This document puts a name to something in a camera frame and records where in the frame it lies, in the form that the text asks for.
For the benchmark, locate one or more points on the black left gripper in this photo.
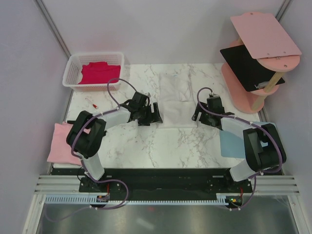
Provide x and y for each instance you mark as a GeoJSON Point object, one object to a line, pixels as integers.
{"type": "Point", "coordinates": [154, 117]}

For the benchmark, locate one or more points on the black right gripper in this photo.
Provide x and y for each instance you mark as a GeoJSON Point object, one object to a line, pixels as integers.
{"type": "Point", "coordinates": [202, 119]}

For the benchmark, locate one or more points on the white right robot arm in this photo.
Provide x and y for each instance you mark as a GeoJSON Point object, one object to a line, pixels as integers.
{"type": "Point", "coordinates": [257, 144]}

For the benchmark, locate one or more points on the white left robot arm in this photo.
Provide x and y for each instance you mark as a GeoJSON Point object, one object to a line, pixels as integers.
{"type": "Point", "coordinates": [88, 130]}

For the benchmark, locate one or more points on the light blue mat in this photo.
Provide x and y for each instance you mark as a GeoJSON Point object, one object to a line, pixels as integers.
{"type": "Point", "coordinates": [231, 137]}

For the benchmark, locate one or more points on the black t shirt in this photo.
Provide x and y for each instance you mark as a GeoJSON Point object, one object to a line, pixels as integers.
{"type": "Point", "coordinates": [72, 122]}

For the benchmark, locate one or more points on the black square sheet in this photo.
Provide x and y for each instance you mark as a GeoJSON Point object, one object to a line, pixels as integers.
{"type": "Point", "coordinates": [248, 70]}

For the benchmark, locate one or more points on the red t shirt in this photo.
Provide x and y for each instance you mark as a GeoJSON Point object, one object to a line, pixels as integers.
{"type": "Point", "coordinates": [100, 73]}

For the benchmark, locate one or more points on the pink wooden shelf stand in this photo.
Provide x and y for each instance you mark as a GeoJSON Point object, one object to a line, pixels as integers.
{"type": "Point", "coordinates": [267, 42]}

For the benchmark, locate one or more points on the pink t shirt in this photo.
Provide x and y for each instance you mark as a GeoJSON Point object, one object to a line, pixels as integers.
{"type": "Point", "coordinates": [60, 151]}

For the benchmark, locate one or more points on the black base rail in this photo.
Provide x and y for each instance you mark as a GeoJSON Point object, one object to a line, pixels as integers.
{"type": "Point", "coordinates": [150, 184]}

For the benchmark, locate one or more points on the white slotted cable duct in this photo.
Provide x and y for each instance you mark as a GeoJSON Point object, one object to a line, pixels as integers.
{"type": "Point", "coordinates": [97, 200]}

